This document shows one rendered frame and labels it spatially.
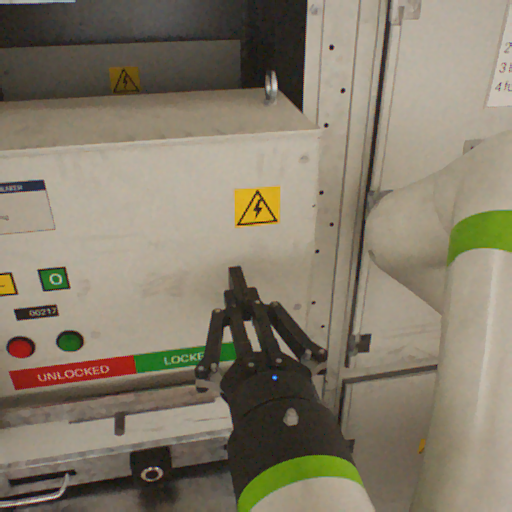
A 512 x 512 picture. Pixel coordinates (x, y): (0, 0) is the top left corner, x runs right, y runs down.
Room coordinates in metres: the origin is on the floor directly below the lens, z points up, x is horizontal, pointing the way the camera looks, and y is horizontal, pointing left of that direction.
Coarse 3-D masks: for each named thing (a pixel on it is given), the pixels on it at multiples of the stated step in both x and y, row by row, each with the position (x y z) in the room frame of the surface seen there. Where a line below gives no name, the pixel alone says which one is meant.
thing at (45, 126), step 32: (128, 96) 0.72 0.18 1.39; (160, 96) 0.72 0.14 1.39; (192, 96) 0.72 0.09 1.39; (224, 96) 0.72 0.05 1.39; (256, 96) 0.72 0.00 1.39; (0, 128) 0.58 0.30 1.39; (32, 128) 0.58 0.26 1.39; (64, 128) 0.58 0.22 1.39; (96, 128) 0.58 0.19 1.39; (128, 128) 0.58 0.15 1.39; (160, 128) 0.57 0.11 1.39; (192, 128) 0.57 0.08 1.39; (224, 128) 0.57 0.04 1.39; (256, 128) 0.57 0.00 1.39; (288, 128) 0.56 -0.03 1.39; (320, 128) 0.56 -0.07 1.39; (320, 160) 0.56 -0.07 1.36
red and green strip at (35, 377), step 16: (160, 352) 0.52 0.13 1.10; (176, 352) 0.52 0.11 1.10; (192, 352) 0.52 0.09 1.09; (224, 352) 0.53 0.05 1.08; (32, 368) 0.48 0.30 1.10; (48, 368) 0.49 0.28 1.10; (64, 368) 0.49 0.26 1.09; (80, 368) 0.49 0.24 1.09; (96, 368) 0.50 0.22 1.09; (112, 368) 0.50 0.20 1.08; (128, 368) 0.51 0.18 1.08; (144, 368) 0.51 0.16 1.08; (160, 368) 0.52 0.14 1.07; (16, 384) 0.48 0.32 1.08; (32, 384) 0.48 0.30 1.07; (48, 384) 0.49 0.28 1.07
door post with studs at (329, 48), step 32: (320, 0) 0.75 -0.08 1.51; (352, 0) 0.76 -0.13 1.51; (320, 32) 0.75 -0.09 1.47; (352, 32) 0.76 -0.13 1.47; (320, 64) 0.75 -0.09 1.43; (320, 96) 0.75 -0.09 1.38; (320, 192) 0.75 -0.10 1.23; (320, 224) 0.75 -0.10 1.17; (320, 256) 0.75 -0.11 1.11; (320, 288) 0.75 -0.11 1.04; (320, 320) 0.75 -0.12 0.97; (320, 384) 0.76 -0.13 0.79
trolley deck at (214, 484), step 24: (312, 384) 0.70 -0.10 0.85; (120, 480) 0.50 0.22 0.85; (168, 480) 0.50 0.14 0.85; (192, 480) 0.50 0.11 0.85; (216, 480) 0.50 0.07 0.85; (24, 504) 0.45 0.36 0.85; (48, 504) 0.45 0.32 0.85; (72, 504) 0.45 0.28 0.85; (96, 504) 0.45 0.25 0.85; (120, 504) 0.45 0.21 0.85; (144, 504) 0.45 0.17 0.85; (168, 504) 0.45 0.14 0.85; (192, 504) 0.45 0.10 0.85; (216, 504) 0.45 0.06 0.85
